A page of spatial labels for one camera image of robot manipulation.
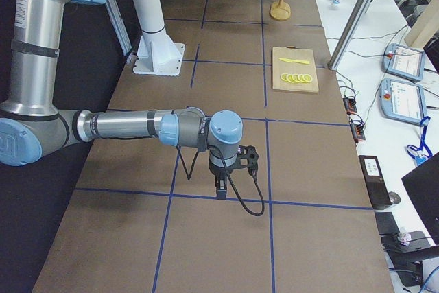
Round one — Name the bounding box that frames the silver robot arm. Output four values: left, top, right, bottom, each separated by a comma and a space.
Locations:
1, 0, 258, 199

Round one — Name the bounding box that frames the yellow plastic knife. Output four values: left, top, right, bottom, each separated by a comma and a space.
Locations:
278, 58, 311, 65

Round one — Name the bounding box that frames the orange black power strip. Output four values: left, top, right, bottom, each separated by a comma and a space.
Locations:
342, 97, 357, 114

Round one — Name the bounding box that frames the bamboo cutting board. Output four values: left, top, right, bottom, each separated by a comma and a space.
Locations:
272, 47, 319, 93

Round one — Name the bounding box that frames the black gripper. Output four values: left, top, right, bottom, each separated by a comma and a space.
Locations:
209, 145, 258, 200

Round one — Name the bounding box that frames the black box with label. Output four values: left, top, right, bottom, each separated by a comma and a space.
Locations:
359, 155, 392, 210

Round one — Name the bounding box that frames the teach pendant near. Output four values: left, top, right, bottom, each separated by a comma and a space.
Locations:
379, 78, 427, 126

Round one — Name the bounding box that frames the aluminium frame post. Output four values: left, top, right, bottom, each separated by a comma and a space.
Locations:
328, 0, 372, 71

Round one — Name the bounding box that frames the black monitor stand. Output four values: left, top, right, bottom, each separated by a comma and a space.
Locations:
375, 212, 438, 286

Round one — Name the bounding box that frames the teach pendant far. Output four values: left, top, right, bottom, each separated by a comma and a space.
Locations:
383, 43, 426, 82

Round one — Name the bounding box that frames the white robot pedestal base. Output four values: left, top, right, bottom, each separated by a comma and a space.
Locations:
122, 0, 186, 78

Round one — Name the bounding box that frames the teach pendant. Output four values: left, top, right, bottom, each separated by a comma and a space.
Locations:
383, 43, 426, 82
379, 78, 427, 126

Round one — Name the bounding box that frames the blue lanyard badge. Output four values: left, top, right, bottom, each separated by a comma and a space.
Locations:
406, 116, 433, 166

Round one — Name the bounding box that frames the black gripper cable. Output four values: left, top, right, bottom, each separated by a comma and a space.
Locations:
176, 145, 265, 218

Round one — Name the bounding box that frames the wooden cup storage rack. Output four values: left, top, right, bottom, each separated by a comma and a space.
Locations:
270, 0, 291, 21

